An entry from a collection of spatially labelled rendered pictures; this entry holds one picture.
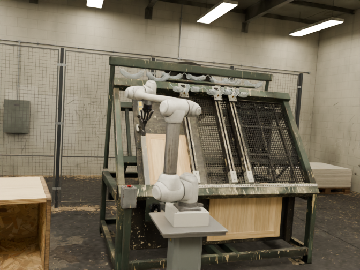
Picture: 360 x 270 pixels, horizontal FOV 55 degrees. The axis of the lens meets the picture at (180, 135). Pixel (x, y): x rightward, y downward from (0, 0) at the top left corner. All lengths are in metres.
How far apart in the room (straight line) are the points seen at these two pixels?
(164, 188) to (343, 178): 6.51
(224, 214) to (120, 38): 5.59
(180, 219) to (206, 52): 6.66
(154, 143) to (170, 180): 1.08
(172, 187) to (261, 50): 7.38
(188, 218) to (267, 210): 1.63
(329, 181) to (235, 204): 4.73
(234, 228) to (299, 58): 6.90
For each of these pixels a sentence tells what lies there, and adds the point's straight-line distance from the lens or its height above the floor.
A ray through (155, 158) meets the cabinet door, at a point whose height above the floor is 1.12.
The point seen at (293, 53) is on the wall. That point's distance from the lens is 10.03.
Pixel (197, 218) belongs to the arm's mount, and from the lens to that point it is 2.67.
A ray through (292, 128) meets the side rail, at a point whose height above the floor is 1.48.
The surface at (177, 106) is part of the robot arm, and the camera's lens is 2.45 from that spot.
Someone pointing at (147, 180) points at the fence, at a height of 0.94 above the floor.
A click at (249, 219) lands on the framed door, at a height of 0.46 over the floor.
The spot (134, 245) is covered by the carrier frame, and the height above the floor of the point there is 0.25.
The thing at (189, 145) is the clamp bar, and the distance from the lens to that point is 3.56.
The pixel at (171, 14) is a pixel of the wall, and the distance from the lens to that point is 8.79.
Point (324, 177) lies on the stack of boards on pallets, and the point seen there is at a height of 0.37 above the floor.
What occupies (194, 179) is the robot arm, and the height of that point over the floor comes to 1.10.
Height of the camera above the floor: 1.59
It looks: 4 degrees down
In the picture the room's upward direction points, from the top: 4 degrees clockwise
